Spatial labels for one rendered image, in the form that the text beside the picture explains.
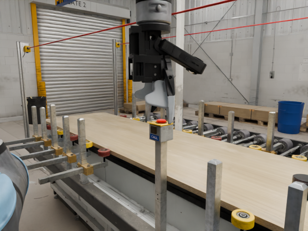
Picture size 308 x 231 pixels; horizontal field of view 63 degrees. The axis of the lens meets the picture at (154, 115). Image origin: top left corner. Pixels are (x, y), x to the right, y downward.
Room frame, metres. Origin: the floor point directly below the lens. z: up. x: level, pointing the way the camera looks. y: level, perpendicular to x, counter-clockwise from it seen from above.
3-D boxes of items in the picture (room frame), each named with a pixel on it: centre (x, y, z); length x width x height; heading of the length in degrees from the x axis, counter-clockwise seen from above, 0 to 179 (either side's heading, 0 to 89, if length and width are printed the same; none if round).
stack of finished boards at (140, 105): (9.13, -0.05, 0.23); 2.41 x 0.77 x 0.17; 136
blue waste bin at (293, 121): (5.73, -3.18, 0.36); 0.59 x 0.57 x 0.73; 134
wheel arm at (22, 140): (2.21, 1.14, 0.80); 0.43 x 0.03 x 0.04; 131
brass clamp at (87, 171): (1.51, 0.44, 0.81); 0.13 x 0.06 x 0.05; 41
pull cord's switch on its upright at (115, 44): (3.25, 0.48, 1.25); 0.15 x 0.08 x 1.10; 41
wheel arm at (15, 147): (2.02, 0.97, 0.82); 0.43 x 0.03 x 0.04; 131
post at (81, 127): (1.53, 0.46, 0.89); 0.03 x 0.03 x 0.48; 41
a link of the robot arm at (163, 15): (0.55, 0.00, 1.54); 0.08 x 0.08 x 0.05
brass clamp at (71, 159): (1.70, 0.61, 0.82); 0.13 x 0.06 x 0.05; 41
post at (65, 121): (1.72, 0.62, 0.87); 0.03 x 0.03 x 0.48; 41
